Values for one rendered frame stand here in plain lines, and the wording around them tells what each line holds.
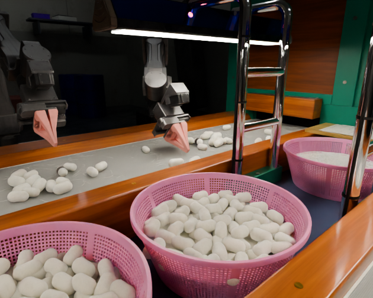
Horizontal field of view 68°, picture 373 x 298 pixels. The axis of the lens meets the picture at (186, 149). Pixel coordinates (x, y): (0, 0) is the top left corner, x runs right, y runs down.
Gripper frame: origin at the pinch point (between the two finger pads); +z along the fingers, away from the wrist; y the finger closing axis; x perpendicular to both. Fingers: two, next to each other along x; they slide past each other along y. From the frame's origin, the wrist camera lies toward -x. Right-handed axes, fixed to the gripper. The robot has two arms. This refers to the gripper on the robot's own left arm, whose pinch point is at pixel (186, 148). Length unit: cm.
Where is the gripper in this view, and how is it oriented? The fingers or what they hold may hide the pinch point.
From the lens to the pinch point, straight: 74.1
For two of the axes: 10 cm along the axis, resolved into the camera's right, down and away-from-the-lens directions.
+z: 4.9, 7.9, -3.6
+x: -4.2, 5.8, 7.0
